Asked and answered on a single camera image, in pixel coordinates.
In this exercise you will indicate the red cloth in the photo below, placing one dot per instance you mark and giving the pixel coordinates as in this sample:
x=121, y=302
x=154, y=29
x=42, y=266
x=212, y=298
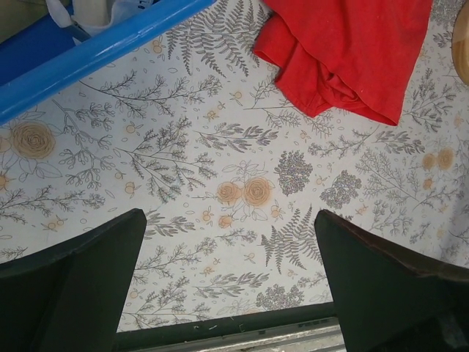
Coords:
x=356, y=55

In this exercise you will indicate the blue plastic bin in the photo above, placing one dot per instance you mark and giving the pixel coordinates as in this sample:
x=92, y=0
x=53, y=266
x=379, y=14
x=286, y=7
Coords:
x=43, y=59

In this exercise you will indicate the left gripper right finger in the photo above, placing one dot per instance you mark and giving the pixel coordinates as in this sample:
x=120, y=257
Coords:
x=388, y=297

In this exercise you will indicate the white cap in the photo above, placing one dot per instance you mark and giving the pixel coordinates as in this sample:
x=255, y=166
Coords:
x=89, y=18

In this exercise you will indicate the wooden hat stand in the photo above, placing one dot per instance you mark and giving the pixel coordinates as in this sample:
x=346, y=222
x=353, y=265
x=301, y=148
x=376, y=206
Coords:
x=459, y=44

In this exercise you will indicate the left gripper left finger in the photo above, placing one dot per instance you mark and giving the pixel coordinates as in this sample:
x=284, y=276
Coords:
x=70, y=296

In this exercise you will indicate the floral table mat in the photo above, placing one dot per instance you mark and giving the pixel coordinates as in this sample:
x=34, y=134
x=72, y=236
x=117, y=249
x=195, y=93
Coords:
x=191, y=129

